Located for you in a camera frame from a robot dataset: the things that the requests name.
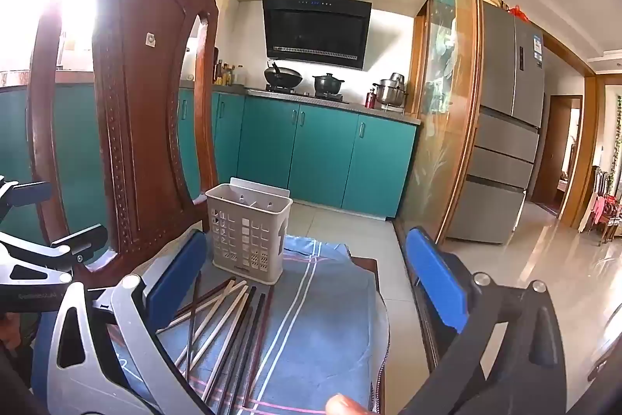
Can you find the gas stove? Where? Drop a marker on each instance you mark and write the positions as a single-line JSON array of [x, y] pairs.
[[296, 93]]

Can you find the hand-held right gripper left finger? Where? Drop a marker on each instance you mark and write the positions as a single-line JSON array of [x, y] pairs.
[[177, 279]]

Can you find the cluster of condiment bottles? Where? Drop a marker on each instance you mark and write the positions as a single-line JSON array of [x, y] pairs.
[[227, 74]]

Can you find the red kettle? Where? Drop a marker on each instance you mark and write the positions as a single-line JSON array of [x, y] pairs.
[[371, 100]]

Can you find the wooden dining chairs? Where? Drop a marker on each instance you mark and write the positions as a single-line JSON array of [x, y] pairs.
[[607, 220]]

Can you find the black cooking pot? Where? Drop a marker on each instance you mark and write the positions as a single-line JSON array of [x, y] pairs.
[[328, 85]]

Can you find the carved wooden chair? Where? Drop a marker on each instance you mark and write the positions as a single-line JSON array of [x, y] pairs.
[[136, 128]]

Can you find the black range hood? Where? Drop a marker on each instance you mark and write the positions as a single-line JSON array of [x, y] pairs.
[[316, 31]]

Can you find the grey kitchen countertop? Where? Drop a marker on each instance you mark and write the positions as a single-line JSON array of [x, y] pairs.
[[388, 113]]

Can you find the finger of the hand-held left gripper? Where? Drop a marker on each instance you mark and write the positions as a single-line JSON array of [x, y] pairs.
[[80, 242], [29, 195]]

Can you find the pile of chopsticks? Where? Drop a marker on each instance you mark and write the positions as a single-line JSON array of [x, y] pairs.
[[238, 322]]

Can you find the wooden door frame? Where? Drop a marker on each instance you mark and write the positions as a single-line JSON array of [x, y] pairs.
[[585, 152]]

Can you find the steel stockpot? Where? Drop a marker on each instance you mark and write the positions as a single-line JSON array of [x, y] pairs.
[[392, 94]]

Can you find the teal base cabinets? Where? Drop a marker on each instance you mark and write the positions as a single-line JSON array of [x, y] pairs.
[[316, 152]]

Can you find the red item on refrigerator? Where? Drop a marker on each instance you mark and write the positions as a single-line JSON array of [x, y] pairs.
[[517, 14]]

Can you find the wood framed glass sliding door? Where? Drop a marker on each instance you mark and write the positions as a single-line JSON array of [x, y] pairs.
[[442, 104]]

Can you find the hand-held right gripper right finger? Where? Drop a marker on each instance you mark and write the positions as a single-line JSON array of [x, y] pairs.
[[437, 279]]

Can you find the blue striped towel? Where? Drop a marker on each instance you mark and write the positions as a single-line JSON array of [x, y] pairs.
[[320, 308]]

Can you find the grey refrigerator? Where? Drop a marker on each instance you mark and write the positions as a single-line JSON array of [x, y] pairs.
[[505, 79]]

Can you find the black wok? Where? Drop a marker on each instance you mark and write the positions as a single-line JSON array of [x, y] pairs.
[[282, 77]]

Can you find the green hanging vine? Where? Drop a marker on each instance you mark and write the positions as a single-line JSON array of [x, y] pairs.
[[617, 142]]

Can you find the person's right hand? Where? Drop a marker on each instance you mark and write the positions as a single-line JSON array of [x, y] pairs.
[[344, 406]]

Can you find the white plastic utensil holder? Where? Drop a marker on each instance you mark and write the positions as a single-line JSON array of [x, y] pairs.
[[248, 240]]

